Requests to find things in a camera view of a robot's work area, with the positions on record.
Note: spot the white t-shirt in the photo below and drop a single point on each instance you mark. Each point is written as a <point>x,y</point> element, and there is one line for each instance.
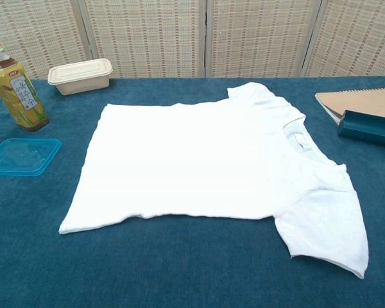
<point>192,160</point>

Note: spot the woven folding screen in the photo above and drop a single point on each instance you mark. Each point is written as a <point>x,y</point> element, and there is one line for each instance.
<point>147,38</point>

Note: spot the beige lidded food container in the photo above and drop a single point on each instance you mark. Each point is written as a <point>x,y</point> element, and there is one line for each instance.
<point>80,77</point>

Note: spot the blue transparent plastic lid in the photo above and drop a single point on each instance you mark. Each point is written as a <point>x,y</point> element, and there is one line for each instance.
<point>22,157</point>

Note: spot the teal pencil case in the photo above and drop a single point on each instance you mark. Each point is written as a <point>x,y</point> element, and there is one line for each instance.
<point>365,128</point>

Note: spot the brown spiral notebook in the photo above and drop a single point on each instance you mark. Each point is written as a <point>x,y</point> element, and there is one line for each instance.
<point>365,99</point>

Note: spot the yellow corn tea bottle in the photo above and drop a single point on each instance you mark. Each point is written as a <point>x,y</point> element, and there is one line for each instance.
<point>19,96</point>

